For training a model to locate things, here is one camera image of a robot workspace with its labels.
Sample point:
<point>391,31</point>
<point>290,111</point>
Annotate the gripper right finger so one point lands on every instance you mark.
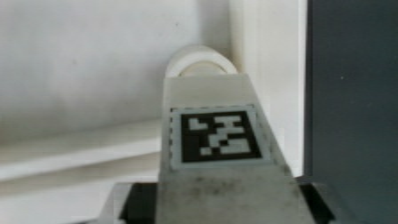
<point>327,206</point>

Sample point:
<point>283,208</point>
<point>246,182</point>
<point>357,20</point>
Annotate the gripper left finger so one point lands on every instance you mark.
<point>130,205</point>

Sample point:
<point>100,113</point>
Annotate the white table leg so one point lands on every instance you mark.
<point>226,184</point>

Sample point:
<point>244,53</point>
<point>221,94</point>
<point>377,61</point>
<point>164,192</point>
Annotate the white square table top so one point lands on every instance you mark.
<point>84,54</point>

